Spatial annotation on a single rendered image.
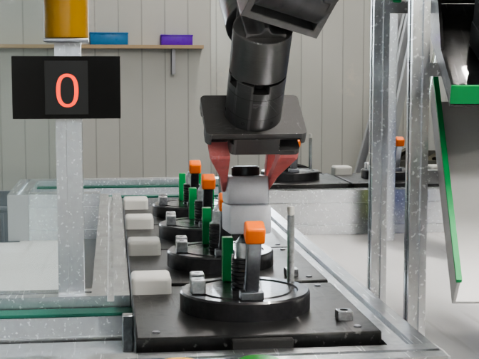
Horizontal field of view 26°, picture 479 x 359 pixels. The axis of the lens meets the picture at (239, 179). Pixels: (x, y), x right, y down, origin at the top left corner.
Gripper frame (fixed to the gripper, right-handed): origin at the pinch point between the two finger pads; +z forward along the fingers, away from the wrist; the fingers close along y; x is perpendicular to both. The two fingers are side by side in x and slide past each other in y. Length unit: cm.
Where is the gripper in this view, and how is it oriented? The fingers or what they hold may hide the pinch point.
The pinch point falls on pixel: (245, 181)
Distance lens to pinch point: 111.0
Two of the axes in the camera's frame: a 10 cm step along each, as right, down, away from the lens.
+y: -9.9, 0.2, -1.5
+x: 1.2, 6.6, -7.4
